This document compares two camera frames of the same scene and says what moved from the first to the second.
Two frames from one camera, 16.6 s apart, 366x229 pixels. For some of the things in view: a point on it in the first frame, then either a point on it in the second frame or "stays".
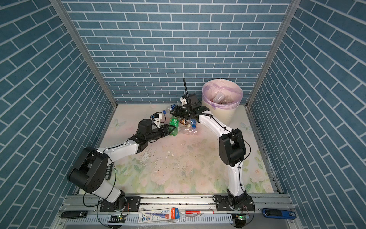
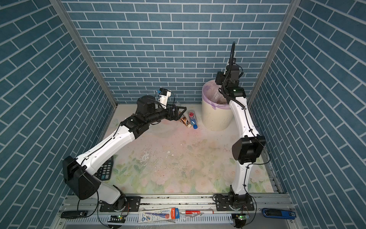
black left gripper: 165,127 to 175,117
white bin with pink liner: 222,97 stays
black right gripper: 178,110 to 218,78
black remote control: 74,214 stays
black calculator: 108,171 stays
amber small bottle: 185,122 stays
